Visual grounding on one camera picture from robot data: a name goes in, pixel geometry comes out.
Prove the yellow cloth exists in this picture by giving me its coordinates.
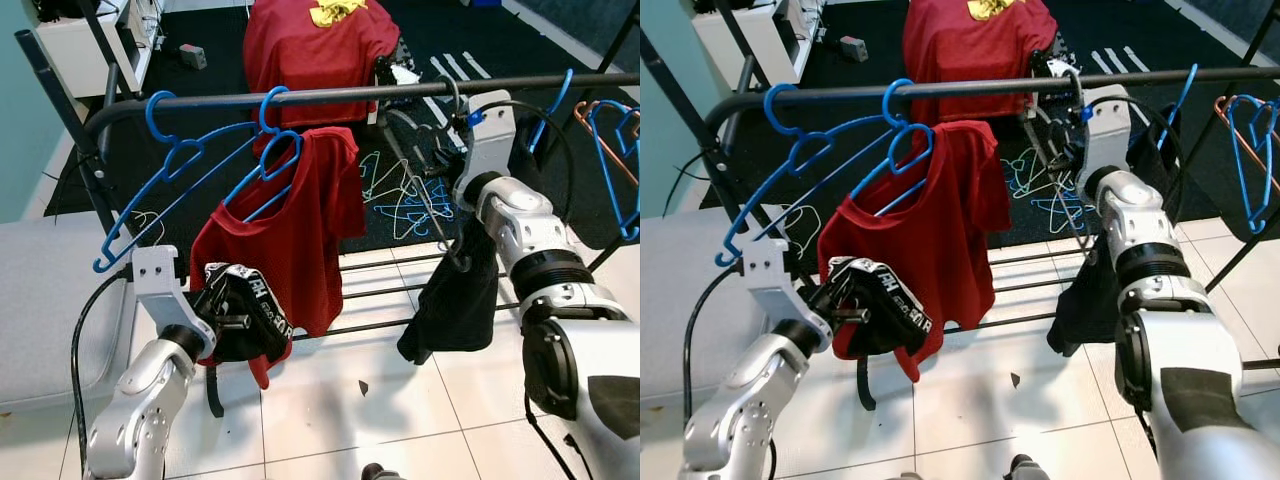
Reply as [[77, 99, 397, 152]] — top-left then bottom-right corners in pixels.
[[965, 0, 1026, 21], [308, 0, 369, 28]]

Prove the blue wire hanger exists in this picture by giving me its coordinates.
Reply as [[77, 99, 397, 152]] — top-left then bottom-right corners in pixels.
[[372, 185, 458, 241], [1025, 185, 1091, 233]]

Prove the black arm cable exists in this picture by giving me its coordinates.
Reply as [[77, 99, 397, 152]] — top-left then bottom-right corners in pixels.
[[683, 262, 746, 401], [1080, 95, 1186, 241], [70, 268, 136, 471], [466, 98, 579, 261]]

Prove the red cloth draped chair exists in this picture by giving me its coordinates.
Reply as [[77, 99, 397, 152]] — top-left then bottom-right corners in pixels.
[[243, 0, 403, 101], [902, 0, 1061, 96]]

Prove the white cabinet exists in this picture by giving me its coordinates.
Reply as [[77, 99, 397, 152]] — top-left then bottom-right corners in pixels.
[[690, 0, 826, 89], [33, 0, 163, 98]]

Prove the black metal clothes rack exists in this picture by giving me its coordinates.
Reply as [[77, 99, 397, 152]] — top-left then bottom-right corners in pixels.
[[13, 10, 641, 346], [640, 0, 1280, 336]]

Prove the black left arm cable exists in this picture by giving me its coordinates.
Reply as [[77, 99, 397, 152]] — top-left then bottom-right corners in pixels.
[[683, 262, 746, 401], [70, 268, 136, 471]]

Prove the grey metal wire hanger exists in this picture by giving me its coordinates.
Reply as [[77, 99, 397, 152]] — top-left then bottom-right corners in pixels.
[[1018, 68, 1101, 256], [373, 73, 473, 273]]

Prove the red shirt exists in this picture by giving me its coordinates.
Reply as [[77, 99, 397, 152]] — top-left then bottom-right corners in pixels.
[[817, 120, 1013, 386], [189, 126, 367, 391]]

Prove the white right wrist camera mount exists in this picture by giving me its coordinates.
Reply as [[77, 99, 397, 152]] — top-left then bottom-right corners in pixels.
[[453, 90, 518, 208], [1075, 83, 1133, 196]]

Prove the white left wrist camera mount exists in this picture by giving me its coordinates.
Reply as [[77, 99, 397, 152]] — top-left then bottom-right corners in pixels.
[[740, 238, 833, 353], [131, 245, 217, 358]]

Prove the blue plastic looped hanger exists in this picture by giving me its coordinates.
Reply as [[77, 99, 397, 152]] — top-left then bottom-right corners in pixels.
[[715, 82, 891, 269], [220, 86, 306, 223], [93, 89, 263, 274], [850, 78, 936, 219]]

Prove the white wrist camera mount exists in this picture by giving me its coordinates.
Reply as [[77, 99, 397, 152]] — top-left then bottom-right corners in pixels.
[[740, 238, 833, 353], [131, 245, 217, 358], [1075, 83, 1133, 196], [453, 90, 518, 208]]

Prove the black garment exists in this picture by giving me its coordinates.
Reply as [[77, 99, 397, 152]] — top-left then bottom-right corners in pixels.
[[1047, 235, 1121, 359], [396, 213, 501, 367]]

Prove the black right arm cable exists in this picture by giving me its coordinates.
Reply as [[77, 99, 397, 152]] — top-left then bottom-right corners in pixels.
[[1080, 95, 1186, 241], [466, 98, 579, 261]]

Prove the orange hanger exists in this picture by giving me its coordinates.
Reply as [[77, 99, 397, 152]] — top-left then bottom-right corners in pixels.
[[572, 100, 641, 191], [1213, 95, 1280, 181]]

